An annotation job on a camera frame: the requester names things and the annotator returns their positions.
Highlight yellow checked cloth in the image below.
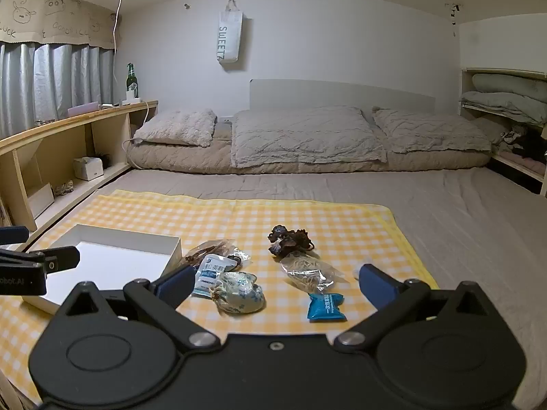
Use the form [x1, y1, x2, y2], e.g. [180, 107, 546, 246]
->
[0, 190, 441, 406]

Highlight pink box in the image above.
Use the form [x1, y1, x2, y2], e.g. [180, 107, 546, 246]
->
[67, 102, 100, 119]

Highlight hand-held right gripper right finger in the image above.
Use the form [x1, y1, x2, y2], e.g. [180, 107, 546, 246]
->
[334, 263, 493, 352]

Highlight floral fabric pouch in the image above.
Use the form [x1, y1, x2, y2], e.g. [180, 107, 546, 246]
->
[211, 271, 266, 317]

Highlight green glass bottle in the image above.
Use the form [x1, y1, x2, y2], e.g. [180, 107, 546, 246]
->
[125, 63, 138, 99]

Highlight white cardboard box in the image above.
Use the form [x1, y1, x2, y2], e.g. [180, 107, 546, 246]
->
[21, 224, 182, 315]

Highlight hanging white bag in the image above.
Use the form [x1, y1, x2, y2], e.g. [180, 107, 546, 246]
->
[215, 0, 244, 66]

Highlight grey curtain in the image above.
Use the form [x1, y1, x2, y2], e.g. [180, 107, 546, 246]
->
[0, 42, 116, 138]

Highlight hanging white cable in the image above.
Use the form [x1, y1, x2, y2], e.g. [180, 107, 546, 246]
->
[112, 0, 125, 68]

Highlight brown cord clear packet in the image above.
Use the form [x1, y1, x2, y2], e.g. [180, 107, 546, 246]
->
[184, 239, 237, 266]

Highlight flat white card box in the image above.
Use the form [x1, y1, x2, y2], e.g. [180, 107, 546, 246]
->
[28, 182, 56, 219]

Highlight white side shelf unit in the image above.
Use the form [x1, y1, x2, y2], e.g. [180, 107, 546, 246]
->
[459, 67, 547, 198]

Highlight blue snack packet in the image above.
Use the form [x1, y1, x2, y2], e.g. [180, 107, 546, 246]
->
[306, 292, 347, 322]

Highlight white charging cable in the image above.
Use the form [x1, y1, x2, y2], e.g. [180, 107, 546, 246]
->
[122, 100, 149, 168]

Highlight wooden shelf unit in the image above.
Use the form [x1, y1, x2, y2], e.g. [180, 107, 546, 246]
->
[0, 100, 159, 242]

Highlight clear bag of rubber bands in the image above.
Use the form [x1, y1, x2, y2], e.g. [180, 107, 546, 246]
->
[280, 252, 349, 295]

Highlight white tissue box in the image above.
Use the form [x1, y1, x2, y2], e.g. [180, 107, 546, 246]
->
[73, 156, 105, 181]

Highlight dark clothes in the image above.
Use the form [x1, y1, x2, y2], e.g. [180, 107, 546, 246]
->
[499, 129, 547, 160]

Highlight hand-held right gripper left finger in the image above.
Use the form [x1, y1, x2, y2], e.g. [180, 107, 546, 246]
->
[55, 263, 219, 353]

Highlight beige doodle valance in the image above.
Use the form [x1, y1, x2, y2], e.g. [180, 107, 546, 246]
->
[0, 0, 123, 51]

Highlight white blue sachet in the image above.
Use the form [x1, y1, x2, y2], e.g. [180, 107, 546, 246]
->
[191, 254, 242, 299]

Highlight folded beige quilt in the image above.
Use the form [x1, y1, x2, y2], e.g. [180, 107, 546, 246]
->
[230, 106, 388, 169]

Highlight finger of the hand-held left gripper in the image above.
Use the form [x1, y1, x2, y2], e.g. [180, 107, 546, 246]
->
[0, 225, 30, 247]
[0, 245, 81, 272]

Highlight quilted beige pillow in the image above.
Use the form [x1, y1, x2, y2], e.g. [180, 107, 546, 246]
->
[371, 106, 493, 154]

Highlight folded grey green bedding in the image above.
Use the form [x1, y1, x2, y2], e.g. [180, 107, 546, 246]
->
[460, 73, 547, 127]

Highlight fluffy beige pillow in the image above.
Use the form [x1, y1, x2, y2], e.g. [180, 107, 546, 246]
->
[133, 108, 218, 148]

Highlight white headboard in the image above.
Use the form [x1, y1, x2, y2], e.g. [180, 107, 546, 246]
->
[250, 79, 436, 117]

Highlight brown blue crochet piece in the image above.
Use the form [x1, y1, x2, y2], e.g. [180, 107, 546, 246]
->
[268, 224, 316, 259]

